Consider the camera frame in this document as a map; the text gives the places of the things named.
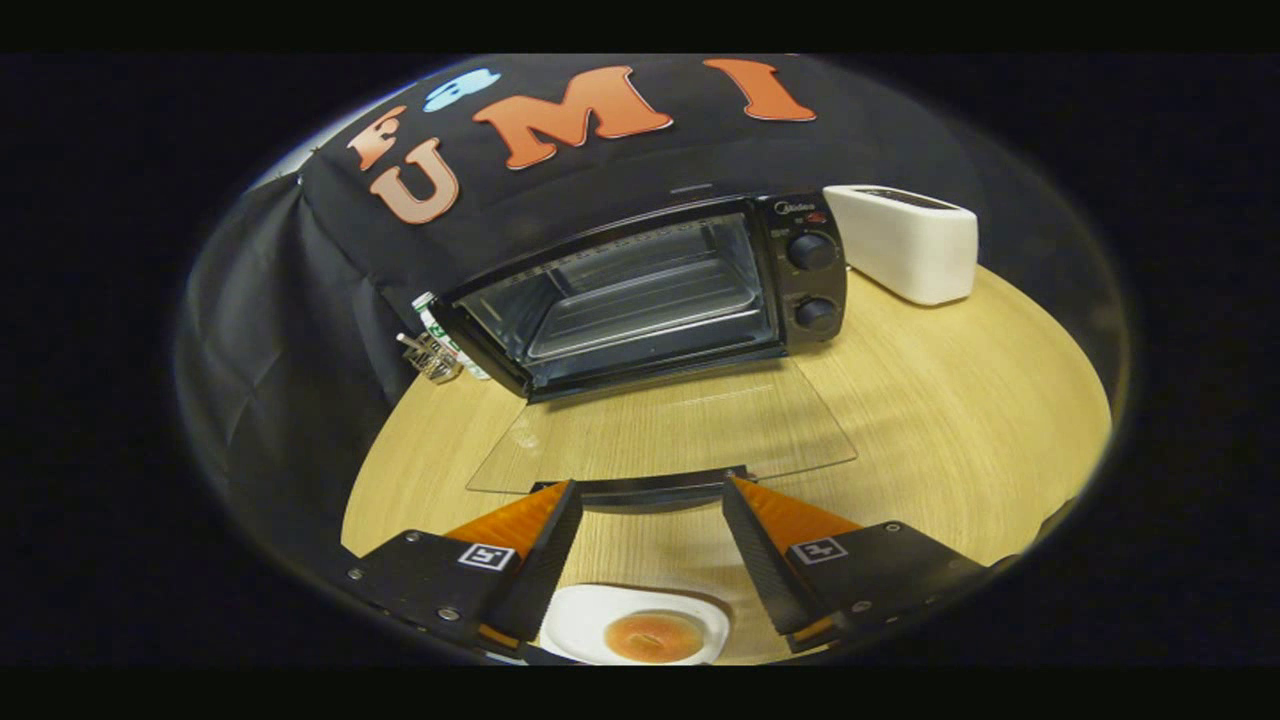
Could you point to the black toaster oven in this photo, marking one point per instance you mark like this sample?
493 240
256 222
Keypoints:
810 290

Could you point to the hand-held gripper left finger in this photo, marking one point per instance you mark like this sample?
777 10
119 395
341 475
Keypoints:
545 560

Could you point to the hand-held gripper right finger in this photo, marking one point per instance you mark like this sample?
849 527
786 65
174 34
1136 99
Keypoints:
760 560

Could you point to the glazed brown bagel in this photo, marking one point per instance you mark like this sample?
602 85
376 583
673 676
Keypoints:
625 640

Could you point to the white pop-up toaster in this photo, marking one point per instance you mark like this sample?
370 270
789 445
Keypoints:
910 250

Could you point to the green and white box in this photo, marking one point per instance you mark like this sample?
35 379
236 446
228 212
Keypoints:
432 318

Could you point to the white plate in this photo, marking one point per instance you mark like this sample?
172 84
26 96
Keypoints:
575 620

